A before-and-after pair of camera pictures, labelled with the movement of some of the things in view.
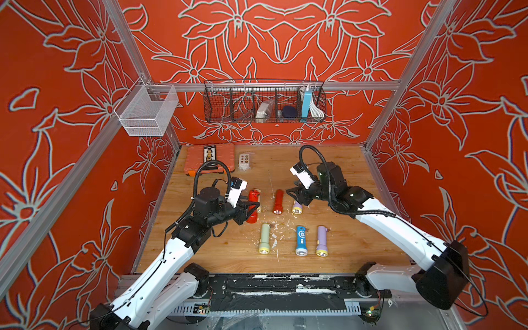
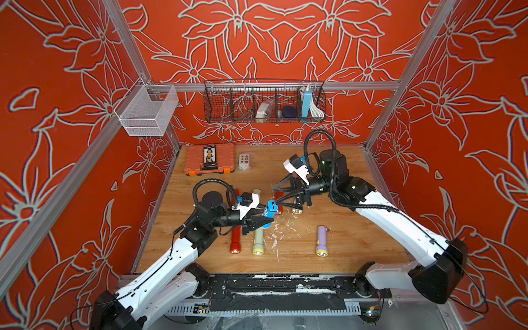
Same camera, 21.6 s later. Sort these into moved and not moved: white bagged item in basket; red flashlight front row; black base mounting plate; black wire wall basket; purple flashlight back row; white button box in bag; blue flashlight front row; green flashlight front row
Moved: blue flashlight front row; green flashlight front row; red flashlight front row
Not moved: black base mounting plate; black wire wall basket; white button box in bag; purple flashlight back row; white bagged item in basket
